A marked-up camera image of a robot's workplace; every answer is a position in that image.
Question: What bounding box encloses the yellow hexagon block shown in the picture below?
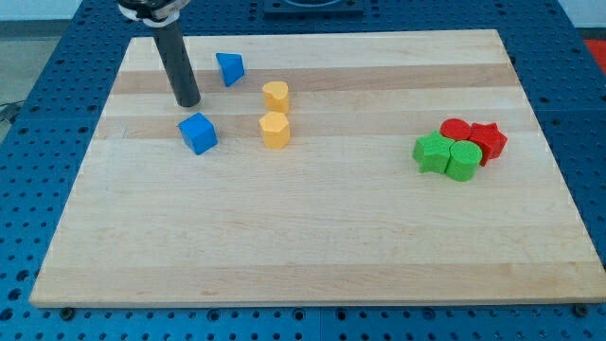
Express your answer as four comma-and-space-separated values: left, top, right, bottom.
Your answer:
258, 111, 291, 149

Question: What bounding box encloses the red cylinder block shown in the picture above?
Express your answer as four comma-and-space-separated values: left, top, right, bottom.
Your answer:
439, 118, 472, 141

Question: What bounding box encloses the blue cube block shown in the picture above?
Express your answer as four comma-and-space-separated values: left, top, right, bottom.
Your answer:
178, 113, 218, 155

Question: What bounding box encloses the blue triangle block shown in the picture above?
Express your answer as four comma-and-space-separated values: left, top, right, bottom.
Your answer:
216, 53, 245, 87

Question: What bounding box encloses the robot arm flange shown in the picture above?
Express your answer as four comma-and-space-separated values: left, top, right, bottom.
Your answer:
117, 0, 191, 28

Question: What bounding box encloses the wooden board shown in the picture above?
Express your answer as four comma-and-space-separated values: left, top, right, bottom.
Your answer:
30, 29, 605, 308

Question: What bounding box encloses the green cylinder block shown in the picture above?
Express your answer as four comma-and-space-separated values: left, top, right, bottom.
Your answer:
445, 140, 483, 182

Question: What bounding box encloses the green star block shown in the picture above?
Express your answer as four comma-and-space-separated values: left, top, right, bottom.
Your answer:
413, 131, 455, 173

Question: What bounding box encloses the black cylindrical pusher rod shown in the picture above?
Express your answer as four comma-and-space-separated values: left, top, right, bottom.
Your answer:
152, 21, 201, 107

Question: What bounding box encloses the red star block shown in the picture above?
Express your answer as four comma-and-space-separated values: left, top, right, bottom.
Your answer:
469, 122, 508, 167

